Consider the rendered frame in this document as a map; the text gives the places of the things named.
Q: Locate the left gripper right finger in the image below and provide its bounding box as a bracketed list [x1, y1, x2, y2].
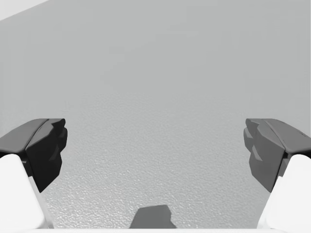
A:
[243, 118, 311, 229]

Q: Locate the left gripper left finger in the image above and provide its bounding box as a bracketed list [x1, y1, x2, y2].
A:
[0, 118, 69, 229]

